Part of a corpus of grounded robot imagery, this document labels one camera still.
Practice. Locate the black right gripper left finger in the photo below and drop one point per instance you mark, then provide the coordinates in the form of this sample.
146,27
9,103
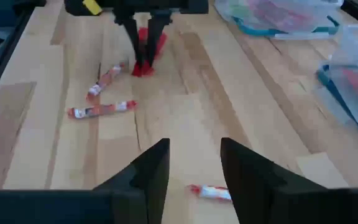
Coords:
148,186

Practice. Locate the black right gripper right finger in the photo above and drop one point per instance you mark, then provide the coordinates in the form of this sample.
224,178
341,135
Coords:
250,186

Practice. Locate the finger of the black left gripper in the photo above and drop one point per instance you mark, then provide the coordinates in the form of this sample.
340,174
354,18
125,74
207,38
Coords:
135,40
157,37

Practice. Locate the red candy pack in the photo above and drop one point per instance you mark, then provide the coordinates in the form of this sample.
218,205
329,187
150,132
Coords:
144,70

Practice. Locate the small pink candy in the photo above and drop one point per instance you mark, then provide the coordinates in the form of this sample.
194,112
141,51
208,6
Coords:
211,192

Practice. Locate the small pale candy stick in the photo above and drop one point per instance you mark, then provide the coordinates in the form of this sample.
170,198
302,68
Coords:
104,81

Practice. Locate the red white candy stick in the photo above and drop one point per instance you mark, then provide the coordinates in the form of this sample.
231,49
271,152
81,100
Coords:
101,109

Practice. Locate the large clear plastic container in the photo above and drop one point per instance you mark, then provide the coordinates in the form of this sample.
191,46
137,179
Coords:
278,12

